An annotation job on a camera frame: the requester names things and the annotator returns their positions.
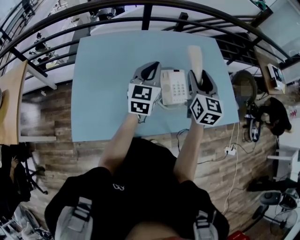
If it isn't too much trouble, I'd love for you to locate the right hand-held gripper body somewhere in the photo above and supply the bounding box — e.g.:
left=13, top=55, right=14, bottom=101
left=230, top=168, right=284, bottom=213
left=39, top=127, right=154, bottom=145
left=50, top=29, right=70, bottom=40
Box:
left=186, top=92, right=224, bottom=128

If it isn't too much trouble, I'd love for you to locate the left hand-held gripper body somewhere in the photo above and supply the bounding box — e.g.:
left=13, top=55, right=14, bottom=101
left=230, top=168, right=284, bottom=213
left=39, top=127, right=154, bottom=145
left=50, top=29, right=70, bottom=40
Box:
left=127, top=78, right=163, bottom=124

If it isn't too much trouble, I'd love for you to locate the beige telephone handset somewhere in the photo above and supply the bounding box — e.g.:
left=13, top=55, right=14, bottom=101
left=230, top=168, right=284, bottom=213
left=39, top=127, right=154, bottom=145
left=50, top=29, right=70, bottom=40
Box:
left=187, top=45, right=204, bottom=84

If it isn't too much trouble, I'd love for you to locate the person's left forearm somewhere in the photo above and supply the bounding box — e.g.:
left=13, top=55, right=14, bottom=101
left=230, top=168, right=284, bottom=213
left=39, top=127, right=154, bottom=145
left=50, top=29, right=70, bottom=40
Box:
left=97, top=113, right=142, bottom=176

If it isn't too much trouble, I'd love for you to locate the person's right forearm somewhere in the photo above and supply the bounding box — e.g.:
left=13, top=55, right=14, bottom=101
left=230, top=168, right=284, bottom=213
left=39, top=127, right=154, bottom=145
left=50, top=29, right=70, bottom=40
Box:
left=172, top=121, right=205, bottom=183

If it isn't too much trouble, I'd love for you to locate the cream telephone base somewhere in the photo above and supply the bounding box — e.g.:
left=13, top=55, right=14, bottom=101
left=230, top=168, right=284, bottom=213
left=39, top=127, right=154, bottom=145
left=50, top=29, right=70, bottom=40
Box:
left=160, top=67, right=188, bottom=106

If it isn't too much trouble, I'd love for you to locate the black storage rack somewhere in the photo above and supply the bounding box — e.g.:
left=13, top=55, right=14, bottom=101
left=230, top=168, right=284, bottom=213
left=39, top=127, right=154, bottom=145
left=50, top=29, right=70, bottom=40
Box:
left=215, top=32, right=259, bottom=67

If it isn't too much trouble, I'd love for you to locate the small wooden table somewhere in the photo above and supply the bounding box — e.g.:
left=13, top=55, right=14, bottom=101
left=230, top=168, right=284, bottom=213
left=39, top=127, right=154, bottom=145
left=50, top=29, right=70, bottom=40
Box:
left=254, top=49, right=286, bottom=95

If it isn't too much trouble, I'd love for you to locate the white flat box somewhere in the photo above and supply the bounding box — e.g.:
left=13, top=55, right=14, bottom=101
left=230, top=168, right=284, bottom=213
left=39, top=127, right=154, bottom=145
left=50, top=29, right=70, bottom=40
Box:
left=267, top=63, right=286, bottom=91

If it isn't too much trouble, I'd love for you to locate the person's black shirt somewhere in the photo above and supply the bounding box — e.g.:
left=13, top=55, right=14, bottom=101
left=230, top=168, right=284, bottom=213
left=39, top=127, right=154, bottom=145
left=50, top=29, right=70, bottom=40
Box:
left=44, top=137, right=231, bottom=240

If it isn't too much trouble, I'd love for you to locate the black metal railing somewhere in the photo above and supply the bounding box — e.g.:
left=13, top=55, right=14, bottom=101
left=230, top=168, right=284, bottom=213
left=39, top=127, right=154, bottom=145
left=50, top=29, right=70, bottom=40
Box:
left=0, top=0, right=293, bottom=79

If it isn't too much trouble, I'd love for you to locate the white cabinet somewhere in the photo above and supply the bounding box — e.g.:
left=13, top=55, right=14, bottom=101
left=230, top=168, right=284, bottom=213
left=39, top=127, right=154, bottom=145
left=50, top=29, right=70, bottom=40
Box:
left=267, top=144, right=300, bottom=181

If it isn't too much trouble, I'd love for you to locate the black office chair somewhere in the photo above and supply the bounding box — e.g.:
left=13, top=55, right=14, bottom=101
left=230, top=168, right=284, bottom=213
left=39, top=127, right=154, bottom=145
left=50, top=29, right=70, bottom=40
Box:
left=247, top=175, right=300, bottom=226

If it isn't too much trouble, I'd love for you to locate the wooden side table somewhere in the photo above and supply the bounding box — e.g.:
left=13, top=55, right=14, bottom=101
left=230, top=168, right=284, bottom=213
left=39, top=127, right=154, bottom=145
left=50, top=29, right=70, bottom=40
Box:
left=0, top=60, right=29, bottom=145

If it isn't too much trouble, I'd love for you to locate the red box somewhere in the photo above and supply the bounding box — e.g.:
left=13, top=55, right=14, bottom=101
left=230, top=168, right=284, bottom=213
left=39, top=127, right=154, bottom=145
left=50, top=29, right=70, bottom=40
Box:
left=227, top=230, right=249, bottom=240

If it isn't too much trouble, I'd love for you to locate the standing floor fan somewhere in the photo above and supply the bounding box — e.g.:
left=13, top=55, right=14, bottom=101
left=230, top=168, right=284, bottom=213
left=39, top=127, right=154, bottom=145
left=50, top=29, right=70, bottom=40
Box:
left=269, top=207, right=299, bottom=237

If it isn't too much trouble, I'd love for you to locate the black thin cable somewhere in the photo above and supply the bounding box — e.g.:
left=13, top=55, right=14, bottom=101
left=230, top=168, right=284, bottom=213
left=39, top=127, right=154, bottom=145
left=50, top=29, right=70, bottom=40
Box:
left=176, top=128, right=191, bottom=153

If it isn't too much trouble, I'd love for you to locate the white power cable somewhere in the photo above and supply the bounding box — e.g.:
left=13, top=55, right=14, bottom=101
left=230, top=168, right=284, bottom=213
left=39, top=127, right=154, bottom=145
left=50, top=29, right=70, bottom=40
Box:
left=221, top=121, right=240, bottom=214

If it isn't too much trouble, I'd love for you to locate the grey shoulder strap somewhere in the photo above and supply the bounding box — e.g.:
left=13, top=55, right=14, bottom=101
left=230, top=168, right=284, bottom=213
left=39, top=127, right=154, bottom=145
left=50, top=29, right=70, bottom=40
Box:
left=193, top=209, right=220, bottom=240
left=54, top=196, right=92, bottom=240

